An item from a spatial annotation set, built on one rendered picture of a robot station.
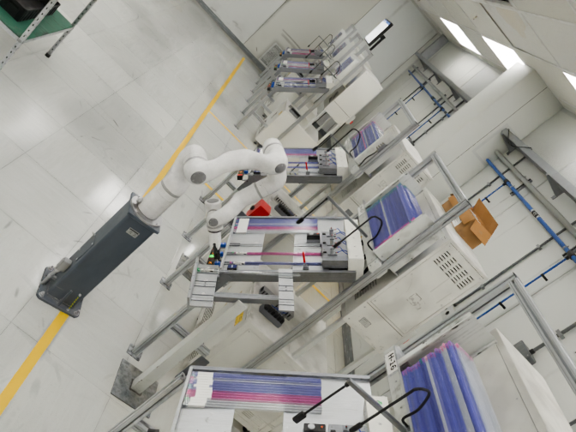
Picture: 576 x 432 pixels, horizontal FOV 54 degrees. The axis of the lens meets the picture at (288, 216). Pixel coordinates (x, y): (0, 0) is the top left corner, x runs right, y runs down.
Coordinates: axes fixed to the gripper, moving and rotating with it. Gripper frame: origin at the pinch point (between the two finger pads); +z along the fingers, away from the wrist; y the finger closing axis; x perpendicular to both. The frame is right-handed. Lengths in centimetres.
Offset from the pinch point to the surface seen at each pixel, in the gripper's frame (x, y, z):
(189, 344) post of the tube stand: -10.2, 36.8, 30.4
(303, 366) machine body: 46, 8, 66
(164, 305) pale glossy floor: -45, -41, 59
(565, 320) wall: 217, -52, 74
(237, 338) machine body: 9.6, 9.6, 46.6
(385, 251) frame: 87, 11, -9
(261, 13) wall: -47, -871, -53
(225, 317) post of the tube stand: 8.7, 36.7, 14.4
